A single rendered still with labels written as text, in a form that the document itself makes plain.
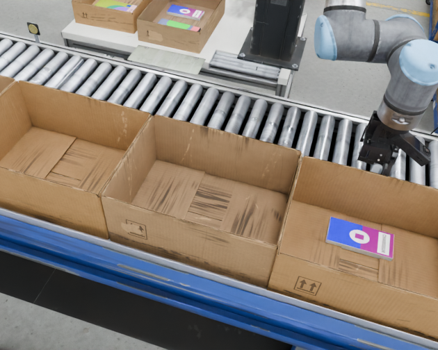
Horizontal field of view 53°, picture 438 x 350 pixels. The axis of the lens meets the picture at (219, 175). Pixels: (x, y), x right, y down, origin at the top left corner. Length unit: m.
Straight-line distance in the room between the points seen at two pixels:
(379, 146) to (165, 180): 0.55
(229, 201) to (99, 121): 0.42
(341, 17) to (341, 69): 2.38
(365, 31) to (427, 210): 0.45
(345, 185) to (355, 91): 2.11
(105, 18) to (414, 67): 1.46
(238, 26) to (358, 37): 1.19
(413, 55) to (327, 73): 2.38
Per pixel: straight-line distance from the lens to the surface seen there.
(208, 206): 1.15
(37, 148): 1.35
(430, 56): 0.96
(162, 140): 1.20
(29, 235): 1.12
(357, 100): 3.13
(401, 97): 0.97
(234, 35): 2.07
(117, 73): 1.83
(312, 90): 3.11
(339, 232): 1.14
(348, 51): 1.01
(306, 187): 1.15
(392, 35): 1.03
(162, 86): 1.75
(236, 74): 1.88
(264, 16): 1.85
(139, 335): 1.27
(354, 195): 1.15
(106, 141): 1.30
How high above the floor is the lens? 1.79
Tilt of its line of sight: 48 degrees down
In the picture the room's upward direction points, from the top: 5 degrees clockwise
